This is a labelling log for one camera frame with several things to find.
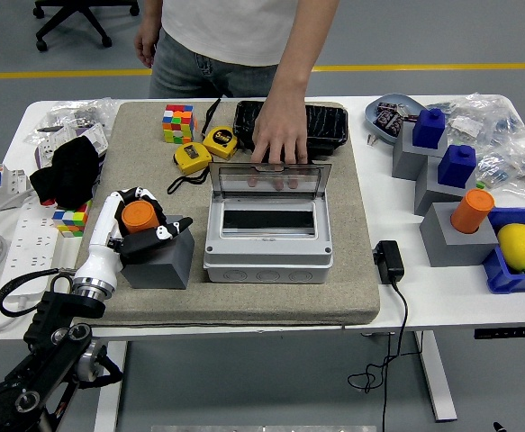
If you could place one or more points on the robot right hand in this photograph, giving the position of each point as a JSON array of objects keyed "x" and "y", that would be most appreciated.
[{"x": 498, "y": 427}]

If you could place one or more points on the person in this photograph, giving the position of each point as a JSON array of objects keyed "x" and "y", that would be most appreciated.
[{"x": 226, "y": 31}]

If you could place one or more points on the grey-brown mat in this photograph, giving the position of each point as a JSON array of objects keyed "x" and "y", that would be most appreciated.
[{"x": 289, "y": 306}]

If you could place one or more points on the black office chair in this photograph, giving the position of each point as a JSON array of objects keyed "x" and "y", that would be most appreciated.
[{"x": 75, "y": 13}]

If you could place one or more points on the grey junction box clear lid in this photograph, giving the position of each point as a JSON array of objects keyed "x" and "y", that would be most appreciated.
[{"x": 266, "y": 265}]

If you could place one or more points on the blue storage bin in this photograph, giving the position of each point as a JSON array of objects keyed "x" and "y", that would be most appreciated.
[{"x": 509, "y": 281}]

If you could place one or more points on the person's right forearm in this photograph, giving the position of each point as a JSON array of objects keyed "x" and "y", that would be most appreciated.
[{"x": 151, "y": 13}]

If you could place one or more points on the white table leg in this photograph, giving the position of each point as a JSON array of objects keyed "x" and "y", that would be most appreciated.
[
  {"x": 111, "y": 382},
  {"x": 437, "y": 382}
]

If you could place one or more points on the clear bag of mixed parts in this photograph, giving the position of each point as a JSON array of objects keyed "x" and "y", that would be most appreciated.
[{"x": 518, "y": 171}]

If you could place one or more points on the small metal screws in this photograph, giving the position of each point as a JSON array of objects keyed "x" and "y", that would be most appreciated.
[{"x": 372, "y": 139}]

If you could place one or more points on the person's left forearm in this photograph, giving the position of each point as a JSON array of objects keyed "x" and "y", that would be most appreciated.
[{"x": 298, "y": 67}]

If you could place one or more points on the black cloth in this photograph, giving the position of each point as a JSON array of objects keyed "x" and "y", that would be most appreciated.
[{"x": 64, "y": 171}]

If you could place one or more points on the dark snack packets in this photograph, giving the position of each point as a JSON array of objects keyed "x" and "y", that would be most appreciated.
[{"x": 390, "y": 119}]

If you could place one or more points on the yellow tape measure black label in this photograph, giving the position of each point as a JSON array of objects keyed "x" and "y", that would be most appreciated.
[{"x": 220, "y": 139}]

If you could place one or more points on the white wall socket pack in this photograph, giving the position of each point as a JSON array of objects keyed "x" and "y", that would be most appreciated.
[{"x": 48, "y": 146}]

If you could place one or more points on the white power strip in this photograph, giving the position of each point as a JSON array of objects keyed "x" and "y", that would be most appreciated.
[{"x": 28, "y": 252}]

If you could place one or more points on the grey block with round hole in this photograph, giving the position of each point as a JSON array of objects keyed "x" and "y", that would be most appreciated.
[{"x": 163, "y": 270}]

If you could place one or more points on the black table control panel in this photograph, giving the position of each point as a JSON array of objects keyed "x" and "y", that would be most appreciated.
[{"x": 509, "y": 333}]

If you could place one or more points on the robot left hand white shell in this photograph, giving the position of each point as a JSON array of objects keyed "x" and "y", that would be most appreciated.
[{"x": 102, "y": 243}]

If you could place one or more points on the blue-grey bowl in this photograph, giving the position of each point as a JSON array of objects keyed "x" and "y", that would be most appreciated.
[{"x": 374, "y": 121}]

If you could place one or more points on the yellow lemon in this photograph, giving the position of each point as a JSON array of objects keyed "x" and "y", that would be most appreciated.
[{"x": 519, "y": 247}]

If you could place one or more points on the clear bag of blue parts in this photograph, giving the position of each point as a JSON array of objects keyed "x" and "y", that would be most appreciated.
[{"x": 491, "y": 119}]

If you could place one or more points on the black power adapter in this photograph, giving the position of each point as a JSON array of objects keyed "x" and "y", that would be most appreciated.
[{"x": 390, "y": 263}]

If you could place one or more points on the grey block holder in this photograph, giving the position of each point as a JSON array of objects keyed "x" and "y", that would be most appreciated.
[
  {"x": 408, "y": 159},
  {"x": 428, "y": 195},
  {"x": 451, "y": 249}
]

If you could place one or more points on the multicolour puzzle cube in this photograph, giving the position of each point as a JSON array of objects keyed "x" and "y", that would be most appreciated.
[
  {"x": 70, "y": 220},
  {"x": 180, "y": 123}
]

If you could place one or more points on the black plastic tray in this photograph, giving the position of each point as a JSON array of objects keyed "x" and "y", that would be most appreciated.
[{"x": 329, "y": 126}]

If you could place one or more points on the white circuit breaker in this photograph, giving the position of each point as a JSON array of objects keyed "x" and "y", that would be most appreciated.
[{"x": 1, "y": 184}]

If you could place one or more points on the person's left hand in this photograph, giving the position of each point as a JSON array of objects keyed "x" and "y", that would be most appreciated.
[{"x": 282, "y": 130}]

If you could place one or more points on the orange cylinder battery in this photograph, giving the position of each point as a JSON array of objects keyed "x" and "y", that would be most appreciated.
[
  {"x": 138, "y": 218},
  {"x": 473, "y": 211}
]

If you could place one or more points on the blue plastic block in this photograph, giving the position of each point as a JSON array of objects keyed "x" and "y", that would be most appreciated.
[
  {"x": 458, "y": 168},
  {"x": 429, "y": 130}
]

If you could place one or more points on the clear bag of small parts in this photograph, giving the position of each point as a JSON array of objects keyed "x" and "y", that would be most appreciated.
[{"x": 100, "y": 110}]

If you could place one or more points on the person's right hand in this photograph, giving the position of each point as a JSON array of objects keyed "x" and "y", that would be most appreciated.
[{"x": 146, "y": 47}]

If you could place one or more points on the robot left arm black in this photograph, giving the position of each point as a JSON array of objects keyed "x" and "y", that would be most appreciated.
[{"x": 50, "y": 324}]

